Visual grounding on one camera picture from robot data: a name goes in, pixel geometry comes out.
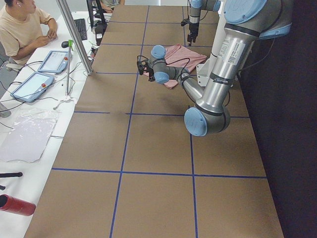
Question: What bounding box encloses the aluminium frame post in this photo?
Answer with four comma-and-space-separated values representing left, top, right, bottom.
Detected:
56, 0, 93, 75

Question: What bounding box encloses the upper teach pendant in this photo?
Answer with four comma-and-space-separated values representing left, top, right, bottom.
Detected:
38, 51, 69, 73

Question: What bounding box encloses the white tripod stand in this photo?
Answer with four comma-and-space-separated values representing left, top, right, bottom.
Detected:
53, 40, 77, 110

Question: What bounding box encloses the pink Snoopy t-shirt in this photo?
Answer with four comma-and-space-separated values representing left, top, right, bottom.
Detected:
148, 44, 207, 89

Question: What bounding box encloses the black keyboard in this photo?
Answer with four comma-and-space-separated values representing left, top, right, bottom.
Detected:
74, 18, 87, 41

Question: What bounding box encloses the teach pendant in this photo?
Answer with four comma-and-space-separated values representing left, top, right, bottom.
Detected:
10, 72, 54, 103
38, 51, 69, 73

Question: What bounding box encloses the clear plastic bag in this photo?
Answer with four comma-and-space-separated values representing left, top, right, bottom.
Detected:
0, 108, 60, 163

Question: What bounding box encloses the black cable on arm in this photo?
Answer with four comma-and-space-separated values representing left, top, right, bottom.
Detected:
170, 58, 191, 82

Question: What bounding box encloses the lower teach pendant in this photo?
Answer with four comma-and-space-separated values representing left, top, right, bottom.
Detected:
10, 72, 54, 103

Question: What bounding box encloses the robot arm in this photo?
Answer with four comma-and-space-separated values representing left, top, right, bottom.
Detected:
187, 0, 221, 46
137, 0, 294, 136

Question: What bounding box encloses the black computer mouse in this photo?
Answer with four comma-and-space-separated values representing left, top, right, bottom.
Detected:
61, 41, 69, 49

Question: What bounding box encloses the seated person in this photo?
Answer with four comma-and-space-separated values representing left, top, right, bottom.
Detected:
0, 0, 57, 65

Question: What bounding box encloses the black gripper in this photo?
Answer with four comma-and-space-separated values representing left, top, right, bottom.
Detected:
146, 63, 155, 82
187, 22, 199, 46

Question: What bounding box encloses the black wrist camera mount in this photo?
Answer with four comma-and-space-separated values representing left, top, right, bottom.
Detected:
137, 55, 149, 75

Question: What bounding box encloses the red cylinder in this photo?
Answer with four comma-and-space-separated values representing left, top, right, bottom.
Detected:
0, 194, 36, 216

